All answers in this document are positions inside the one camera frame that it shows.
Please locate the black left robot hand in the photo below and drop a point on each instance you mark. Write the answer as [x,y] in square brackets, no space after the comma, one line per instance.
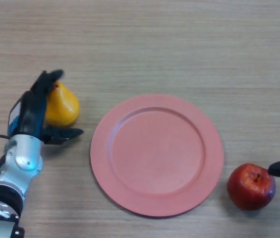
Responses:
[30,114]

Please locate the yellow pear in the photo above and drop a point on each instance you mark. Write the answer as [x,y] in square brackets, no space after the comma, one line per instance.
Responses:
[64,106]

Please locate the pink round plate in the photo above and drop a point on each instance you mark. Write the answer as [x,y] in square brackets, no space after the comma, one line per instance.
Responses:
[157,156]

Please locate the red apple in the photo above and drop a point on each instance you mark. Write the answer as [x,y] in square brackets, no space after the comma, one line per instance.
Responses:
[250,187]

